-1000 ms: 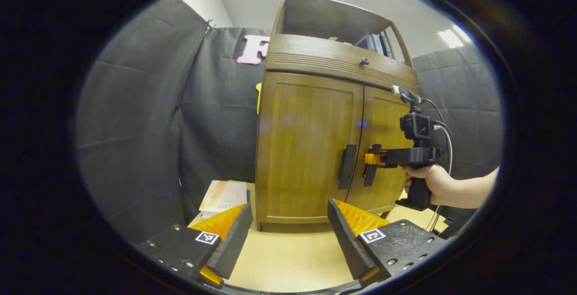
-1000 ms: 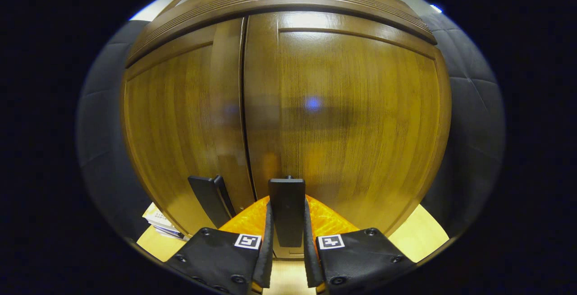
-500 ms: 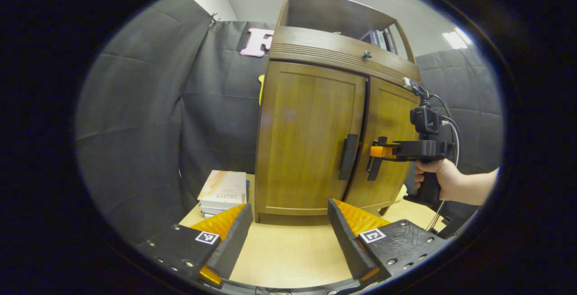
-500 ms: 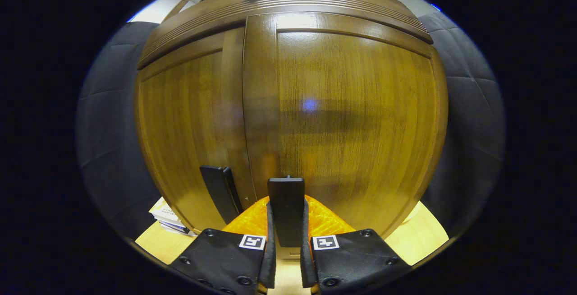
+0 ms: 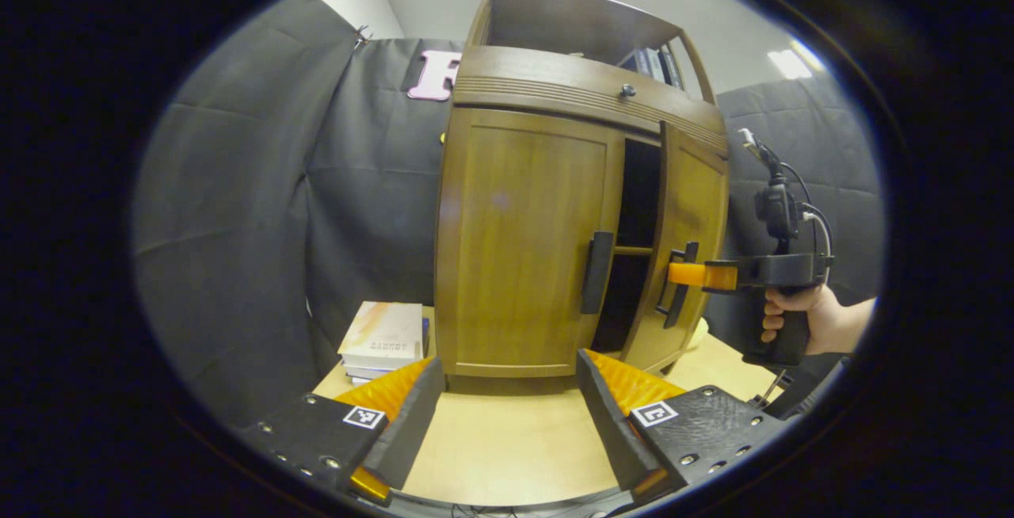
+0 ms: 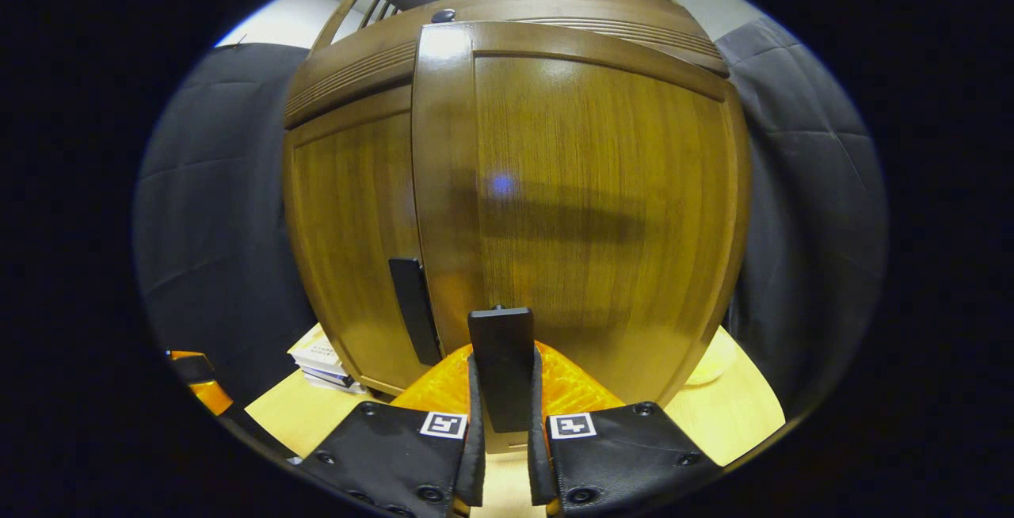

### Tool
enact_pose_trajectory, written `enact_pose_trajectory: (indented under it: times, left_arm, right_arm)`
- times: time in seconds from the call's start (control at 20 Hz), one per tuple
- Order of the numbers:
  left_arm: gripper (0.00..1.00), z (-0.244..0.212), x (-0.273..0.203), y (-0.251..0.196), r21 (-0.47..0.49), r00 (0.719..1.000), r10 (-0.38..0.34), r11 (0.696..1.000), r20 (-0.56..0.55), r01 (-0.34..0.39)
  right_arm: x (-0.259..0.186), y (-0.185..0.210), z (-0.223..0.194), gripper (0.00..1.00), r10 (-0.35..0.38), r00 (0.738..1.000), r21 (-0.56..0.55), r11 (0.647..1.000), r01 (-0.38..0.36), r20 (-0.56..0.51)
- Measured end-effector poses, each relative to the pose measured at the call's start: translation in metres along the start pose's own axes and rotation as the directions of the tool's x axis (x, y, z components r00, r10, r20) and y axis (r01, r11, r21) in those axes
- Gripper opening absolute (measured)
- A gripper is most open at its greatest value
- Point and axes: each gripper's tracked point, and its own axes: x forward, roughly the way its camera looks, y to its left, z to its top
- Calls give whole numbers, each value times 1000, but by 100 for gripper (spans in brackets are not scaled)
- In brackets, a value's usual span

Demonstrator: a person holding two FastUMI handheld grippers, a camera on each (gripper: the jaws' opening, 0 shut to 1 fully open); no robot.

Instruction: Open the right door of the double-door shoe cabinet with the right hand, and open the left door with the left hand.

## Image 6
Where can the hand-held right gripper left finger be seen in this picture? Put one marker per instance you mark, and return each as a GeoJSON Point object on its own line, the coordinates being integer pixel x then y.
{"type": "Point", "coordinates": [396, 455]}

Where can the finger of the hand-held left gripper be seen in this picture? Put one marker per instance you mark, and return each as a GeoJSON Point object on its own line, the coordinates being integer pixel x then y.
{"type": "Point", "coordinates": [207, 391]}

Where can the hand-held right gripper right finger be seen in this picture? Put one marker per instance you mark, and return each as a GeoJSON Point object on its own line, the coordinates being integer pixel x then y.
{"type": "Point", "coordinates": [618, 455]}

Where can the wooden shoe cabinet door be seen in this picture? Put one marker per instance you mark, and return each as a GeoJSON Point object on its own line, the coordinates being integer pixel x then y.
{"type": "Point", "coordinates": [348, 225]}
{"type": "Point", "coordinates": [594, 185]}

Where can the wooden cabinet drawer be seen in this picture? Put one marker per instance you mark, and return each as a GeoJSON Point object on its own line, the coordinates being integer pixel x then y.
{"type": "Point", "coordinates": [348, 78]}

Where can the white book dark spine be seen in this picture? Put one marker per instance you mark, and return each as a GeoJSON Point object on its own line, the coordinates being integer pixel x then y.
{"type": "Point", "coordinates": [333, 379]}

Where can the white orange cover book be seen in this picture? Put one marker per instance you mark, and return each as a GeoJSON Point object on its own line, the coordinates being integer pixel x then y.
{"type": "Point", "coordinates": [317, 352]}

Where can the black drawer knob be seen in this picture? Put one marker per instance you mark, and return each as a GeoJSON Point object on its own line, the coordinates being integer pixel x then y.
{"type": "Point", "coordinates": [443, 16]}

